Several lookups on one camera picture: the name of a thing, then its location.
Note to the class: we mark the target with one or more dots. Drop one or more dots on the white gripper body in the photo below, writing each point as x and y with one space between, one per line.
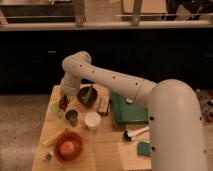
70 87

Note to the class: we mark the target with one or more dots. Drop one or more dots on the dark purple grapes bunch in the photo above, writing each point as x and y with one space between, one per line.
63 102

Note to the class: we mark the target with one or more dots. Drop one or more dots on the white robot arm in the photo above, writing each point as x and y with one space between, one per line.
175 120

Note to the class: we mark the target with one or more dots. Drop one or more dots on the metal cup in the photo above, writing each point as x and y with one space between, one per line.
72 117

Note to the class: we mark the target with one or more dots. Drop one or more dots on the white cup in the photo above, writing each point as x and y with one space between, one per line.
92 120

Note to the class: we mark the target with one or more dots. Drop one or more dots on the green utensil in bowl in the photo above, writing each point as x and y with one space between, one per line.
88 94

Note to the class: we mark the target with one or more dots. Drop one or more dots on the dark brown bowl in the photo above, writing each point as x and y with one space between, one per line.
92 98

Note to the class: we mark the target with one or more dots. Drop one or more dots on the orange bowl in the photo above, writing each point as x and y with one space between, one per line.
73 137

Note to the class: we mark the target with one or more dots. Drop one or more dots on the green plastic tray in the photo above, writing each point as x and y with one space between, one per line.
125 113

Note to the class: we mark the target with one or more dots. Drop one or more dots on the yellow banana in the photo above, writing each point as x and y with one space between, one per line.
50 141

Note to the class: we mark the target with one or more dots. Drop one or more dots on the orange fruit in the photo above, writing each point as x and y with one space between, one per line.
67 149

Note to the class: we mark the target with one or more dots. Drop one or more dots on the black and white dish brush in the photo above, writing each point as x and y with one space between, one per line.
129 135

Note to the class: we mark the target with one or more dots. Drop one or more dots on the small striped packet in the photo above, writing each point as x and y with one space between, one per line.
48 156

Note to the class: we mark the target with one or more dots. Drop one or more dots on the green sponge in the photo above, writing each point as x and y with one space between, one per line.
143 149

